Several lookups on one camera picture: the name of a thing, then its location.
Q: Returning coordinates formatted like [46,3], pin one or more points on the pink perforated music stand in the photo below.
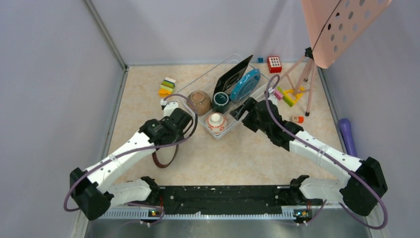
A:
[332,25]

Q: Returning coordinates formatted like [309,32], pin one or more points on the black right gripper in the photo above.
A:
[247,105]

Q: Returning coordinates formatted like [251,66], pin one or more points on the small orange white block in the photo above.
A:
[297,119]

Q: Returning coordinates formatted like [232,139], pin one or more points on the brown speckled bowl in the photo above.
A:
[201,100]

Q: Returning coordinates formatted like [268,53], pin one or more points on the striped toy block stack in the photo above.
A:
[166,87]

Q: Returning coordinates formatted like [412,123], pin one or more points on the pink toy brick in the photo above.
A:
[278,94]

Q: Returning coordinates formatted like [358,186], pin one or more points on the red rimmed round plate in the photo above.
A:
[163,157]

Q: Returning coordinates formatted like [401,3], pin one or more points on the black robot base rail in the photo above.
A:
[228,200]

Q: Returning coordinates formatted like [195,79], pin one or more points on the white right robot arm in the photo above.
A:
[359,184]

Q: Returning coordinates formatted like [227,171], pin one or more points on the purple handle tool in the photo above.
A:
[346,132]

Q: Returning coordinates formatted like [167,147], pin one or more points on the white printed plate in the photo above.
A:
[259,94]

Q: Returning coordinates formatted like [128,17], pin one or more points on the orange patterned bowl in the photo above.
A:
[216,123]

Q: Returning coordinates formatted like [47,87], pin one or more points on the yellow triangle toy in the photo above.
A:
[296,97]

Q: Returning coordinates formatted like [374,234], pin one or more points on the dark green mug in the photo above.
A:
[220,102]

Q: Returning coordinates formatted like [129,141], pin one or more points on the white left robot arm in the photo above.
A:
[93,189]

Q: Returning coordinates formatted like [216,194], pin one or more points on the square floral plate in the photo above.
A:
[232,76]

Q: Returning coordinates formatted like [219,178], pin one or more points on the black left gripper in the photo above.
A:
[181,134]

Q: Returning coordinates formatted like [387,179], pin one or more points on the red toy block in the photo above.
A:
[274,64]

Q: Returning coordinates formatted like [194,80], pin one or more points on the blue polka dot plate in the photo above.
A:
[245,85]

